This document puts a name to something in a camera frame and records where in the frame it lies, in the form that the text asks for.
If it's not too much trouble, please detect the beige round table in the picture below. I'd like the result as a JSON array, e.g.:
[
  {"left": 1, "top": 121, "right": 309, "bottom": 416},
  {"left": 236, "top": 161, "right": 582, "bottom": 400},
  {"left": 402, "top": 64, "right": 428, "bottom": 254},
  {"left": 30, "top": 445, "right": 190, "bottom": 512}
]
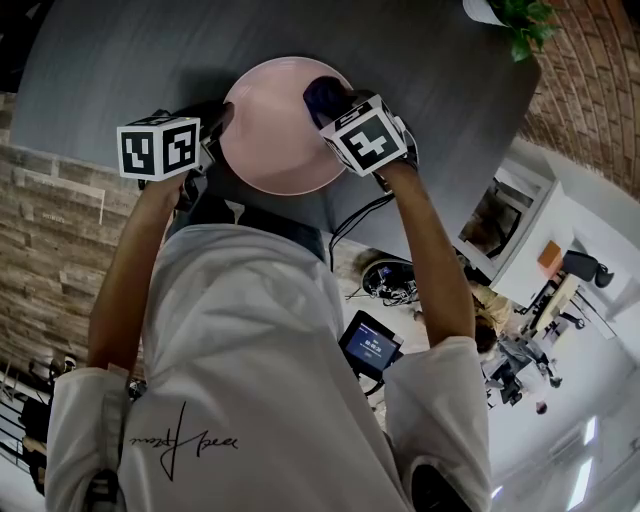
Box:
[{"left": 528, "top": 273, "right": 582, "bottom": 327}]

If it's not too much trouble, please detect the black cable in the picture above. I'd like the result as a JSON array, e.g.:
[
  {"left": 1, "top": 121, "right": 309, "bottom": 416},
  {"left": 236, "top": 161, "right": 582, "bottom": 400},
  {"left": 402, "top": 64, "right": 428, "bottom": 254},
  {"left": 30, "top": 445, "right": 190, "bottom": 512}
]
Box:
[{"left": 326, "top": 191, "right": 397, "bottom": 252}]

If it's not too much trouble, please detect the person's left forearm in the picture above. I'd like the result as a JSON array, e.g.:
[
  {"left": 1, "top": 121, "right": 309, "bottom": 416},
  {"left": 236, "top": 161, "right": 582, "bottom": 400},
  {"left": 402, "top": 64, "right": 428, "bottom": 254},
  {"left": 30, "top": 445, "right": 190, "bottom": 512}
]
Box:
[{"left": 86, "top": 171, "right": 190, "bottom": 372}]

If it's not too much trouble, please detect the big pink plate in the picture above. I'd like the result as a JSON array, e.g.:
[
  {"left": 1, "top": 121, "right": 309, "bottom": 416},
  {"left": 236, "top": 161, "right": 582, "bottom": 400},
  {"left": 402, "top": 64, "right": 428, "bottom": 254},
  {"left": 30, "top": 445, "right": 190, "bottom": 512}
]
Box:
[{"left": 221, "top": 55, "right": 359, "bottom": 197}]

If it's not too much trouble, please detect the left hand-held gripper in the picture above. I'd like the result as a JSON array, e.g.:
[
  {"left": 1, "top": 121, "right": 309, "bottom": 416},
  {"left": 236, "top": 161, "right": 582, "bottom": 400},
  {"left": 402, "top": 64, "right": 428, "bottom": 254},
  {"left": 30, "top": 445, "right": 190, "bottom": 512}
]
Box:
[{"left": 116, "top": 100, "right": 236, "bottom": 212}]

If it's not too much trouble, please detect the white desk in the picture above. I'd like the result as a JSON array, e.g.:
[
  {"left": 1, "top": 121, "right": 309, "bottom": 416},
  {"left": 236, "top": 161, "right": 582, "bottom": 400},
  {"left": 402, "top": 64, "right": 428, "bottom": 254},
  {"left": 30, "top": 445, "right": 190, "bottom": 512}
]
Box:
[{"left": 457, "top": 159, "right": 569, "bottom": 306}]

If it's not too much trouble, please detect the green plant in white pot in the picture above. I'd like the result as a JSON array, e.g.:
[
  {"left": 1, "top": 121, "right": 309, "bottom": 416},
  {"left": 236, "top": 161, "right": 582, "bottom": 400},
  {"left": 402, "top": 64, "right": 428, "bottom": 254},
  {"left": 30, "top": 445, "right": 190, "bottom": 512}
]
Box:
[{"left": 461, "top": 0, "right": 562, "bottom": 64}]

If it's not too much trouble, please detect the black tablet screen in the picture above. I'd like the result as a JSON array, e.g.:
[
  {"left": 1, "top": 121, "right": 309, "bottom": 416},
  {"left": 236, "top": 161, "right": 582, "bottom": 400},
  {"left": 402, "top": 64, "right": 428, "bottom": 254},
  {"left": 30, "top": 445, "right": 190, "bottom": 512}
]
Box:
[{"left": 337, "top": 309, "right": 406, "bottom": 374}]

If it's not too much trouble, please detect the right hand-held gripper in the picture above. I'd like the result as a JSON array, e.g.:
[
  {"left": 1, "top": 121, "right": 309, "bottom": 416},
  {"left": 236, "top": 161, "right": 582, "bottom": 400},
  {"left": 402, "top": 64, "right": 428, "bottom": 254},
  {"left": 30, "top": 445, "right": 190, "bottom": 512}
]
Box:
[{"left": 318, "top": 89, "right": 419, "bottom": 194}]

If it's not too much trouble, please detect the black office chair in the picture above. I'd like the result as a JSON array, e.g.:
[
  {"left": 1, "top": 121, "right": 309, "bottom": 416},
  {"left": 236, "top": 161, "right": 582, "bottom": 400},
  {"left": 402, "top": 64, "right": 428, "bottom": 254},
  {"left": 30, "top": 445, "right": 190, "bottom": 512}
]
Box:
[{"left": 561, "top": 249, "right": 616, "bottom": 290}]

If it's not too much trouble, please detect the dark blue cloth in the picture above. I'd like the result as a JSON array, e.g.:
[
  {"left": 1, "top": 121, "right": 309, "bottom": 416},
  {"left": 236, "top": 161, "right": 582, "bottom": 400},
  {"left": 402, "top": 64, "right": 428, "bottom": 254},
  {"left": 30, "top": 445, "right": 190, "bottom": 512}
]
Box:
[{"left": 302, "top": 75, "right": 354, "bottom": 127}]

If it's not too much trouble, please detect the person's white shirt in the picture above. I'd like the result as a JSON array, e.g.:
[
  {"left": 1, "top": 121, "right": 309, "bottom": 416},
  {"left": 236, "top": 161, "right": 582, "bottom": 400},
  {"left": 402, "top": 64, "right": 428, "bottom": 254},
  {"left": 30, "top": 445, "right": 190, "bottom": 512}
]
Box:
[{"left": 44, "top": 221, "right": 495, "bottom": 512}]

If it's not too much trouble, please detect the person's right forearm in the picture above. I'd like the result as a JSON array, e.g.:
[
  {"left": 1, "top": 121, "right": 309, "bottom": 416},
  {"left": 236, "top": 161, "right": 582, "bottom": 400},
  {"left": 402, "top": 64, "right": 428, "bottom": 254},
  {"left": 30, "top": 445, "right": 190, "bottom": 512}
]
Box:
[{"left": 371, "top": 159, "right": 477, "bottom": 352}]

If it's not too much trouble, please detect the orange box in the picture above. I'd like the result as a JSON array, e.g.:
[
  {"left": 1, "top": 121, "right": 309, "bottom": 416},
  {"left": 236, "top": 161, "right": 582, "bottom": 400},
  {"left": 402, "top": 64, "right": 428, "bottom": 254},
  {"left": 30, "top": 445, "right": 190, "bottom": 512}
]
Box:
[{"left": 537, "top": 239, "right": 563, "bottom": 269}]

